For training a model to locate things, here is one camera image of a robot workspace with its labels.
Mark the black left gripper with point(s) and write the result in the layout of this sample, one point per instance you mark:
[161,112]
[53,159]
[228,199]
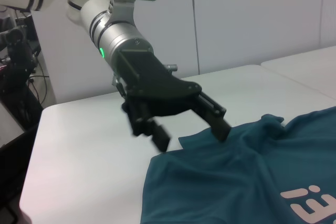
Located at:
[147,82]

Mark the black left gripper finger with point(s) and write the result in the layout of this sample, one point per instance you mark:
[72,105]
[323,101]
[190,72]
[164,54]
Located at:
[219,127]

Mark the blue FREE print t-shirt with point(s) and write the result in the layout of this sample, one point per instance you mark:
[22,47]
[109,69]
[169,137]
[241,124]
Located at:
[223,182]

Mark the white silver robot left arm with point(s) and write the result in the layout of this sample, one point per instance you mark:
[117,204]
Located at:
[118,37]

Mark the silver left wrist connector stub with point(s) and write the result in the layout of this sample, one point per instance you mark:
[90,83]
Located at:
[171,67]

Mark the black cabinet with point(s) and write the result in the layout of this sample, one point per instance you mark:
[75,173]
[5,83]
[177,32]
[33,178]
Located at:
[13,176]

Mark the black background equipment rack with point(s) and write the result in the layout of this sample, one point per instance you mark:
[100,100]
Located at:
[18,51]

